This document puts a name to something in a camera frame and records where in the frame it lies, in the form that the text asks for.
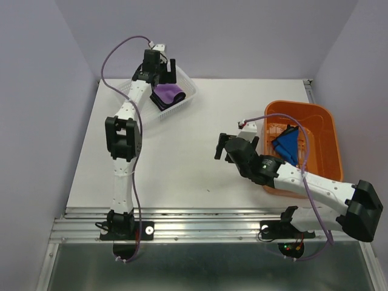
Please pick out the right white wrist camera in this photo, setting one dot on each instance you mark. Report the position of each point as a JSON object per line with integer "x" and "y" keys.
{"x": 247, "y": 130}

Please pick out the aluminium mounting rail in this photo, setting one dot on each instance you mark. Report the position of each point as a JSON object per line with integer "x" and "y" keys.
{"x": 171, "y": 226}

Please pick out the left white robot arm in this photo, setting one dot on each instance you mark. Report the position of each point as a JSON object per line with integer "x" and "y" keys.
{"x": 124, "y": 148}

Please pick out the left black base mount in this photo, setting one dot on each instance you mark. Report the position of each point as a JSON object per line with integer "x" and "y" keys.
{"x": 126, "y": 243}

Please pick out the white plastic basket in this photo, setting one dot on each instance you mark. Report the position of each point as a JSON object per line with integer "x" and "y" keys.
{"x": 137, "y": 102}

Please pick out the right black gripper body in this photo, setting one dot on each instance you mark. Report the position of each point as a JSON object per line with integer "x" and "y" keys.
{"x": 242, "y": 171}

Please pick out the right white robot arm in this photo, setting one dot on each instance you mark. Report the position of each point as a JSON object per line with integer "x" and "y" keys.
{"x": 354, "y": 209}

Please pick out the orange plastic tub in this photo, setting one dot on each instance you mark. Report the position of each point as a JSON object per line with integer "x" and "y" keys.
{"x": 317, "y": 130}

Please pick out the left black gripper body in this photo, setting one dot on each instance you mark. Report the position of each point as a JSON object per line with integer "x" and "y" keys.
{"x": 156, "y": 70}

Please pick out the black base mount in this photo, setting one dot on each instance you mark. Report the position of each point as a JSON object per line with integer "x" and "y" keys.
{"x": 126, "y": 243}
{"x": 273, "y": 230}

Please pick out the blue towel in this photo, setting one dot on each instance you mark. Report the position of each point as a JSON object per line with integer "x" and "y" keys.
{"x": 286, "y": 144}

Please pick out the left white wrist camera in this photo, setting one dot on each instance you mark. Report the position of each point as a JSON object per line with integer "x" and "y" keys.
{"x": 159, "y": 47}

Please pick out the purple black-edged towel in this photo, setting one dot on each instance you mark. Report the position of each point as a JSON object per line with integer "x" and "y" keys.
{"x": 166, "y": 95}

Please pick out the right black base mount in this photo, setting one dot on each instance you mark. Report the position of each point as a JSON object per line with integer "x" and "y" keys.
{"x": 273, "y": 230}

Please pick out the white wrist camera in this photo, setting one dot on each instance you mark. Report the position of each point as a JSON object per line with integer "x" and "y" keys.
{"x": 159, "y": 47}
{"x": 247, "y": 130}

